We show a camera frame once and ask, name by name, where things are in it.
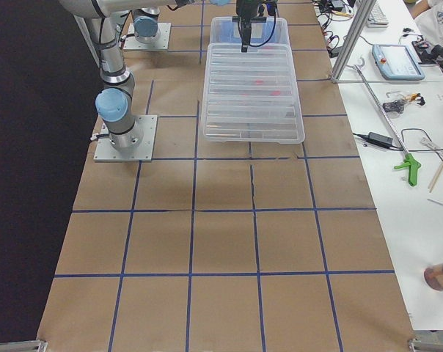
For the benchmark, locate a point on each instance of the clear plastic box lid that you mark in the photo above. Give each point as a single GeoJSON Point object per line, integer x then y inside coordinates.
{"type": "Point", "coordinates": [234, 109]}

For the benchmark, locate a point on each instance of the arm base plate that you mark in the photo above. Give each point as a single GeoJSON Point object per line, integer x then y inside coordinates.
{"type": "Point", "coordinates": [135, 145]}
{"type": "Point", "coordinates": [159, 42]}

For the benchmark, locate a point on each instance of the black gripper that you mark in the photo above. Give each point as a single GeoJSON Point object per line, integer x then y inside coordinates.
{"type": "Point", "coordinates": [244, 11]}

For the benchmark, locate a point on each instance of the black power adapter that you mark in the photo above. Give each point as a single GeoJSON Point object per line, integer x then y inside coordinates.
{"type": "Point", "coordinates": [376, 139]}

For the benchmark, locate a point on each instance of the aluminium frame post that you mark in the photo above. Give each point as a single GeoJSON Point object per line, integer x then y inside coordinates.
{"type": "Point", "coordinates": [354, 32]}

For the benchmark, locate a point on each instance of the clear plastic storage box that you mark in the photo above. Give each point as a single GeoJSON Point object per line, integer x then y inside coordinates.
{"type": "Point", "coordinates": [274, 31]}

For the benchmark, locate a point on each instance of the brown tape roll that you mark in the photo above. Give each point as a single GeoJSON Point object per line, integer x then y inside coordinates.
{"type": "Point", "coordinates": [433, 276]}

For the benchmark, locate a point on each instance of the long metal reacher grabber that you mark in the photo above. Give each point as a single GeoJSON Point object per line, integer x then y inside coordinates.
{"type": "Point", "coordinates": [409, 162]}

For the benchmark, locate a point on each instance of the wooden chopsticks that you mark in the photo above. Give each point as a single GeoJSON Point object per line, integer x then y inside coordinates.
{"type": "Point", "coordinates": [435, 177]}

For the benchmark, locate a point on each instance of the brown paper table cover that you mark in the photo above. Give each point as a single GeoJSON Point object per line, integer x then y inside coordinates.
{"type": "Point", "coordinates": [227, 246]}

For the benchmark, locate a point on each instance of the yellow black small tool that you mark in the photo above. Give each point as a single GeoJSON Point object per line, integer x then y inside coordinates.
{"type": "Point", "coordinates": [416, 98]}

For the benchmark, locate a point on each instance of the metal allen key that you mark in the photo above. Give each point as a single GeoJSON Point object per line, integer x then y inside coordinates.
{"type": "Point", "coordinates": [435, 201]}

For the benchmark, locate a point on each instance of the robot teach pendant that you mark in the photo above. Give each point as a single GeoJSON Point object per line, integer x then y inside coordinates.
{"type": "Point", "coordinates": [396, 63]}

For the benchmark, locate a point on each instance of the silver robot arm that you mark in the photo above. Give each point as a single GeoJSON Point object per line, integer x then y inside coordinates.
{"type": "Point", "coordinates": [114, 102]}
{"type": "Point", "coordinates": [146, 23]}

